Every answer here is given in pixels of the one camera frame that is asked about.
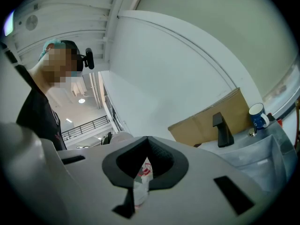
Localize white sink basin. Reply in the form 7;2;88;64
219;134;289;192

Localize black faucet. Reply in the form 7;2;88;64
212;112;235;148

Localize blue enamel mug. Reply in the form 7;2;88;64
248;103;270;130

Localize white sink counter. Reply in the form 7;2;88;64
196;120;299;193

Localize round ceiling vent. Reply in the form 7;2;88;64
25;15;38;31

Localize black head camera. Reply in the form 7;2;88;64
77;47;95;70

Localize teal cap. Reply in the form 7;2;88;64
38;38;67;62

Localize person's black shirt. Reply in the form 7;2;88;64
15;64;68;151

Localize brown cardboard box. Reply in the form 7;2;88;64
167;87;253;147

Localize clear plastic bottle red label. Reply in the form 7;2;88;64
132;157;154;208

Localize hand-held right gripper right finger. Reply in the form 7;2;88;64
140;136;278;225

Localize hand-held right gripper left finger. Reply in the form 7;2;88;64
57;136;149;225

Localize black metal railing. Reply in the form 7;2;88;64
61;115;110;142

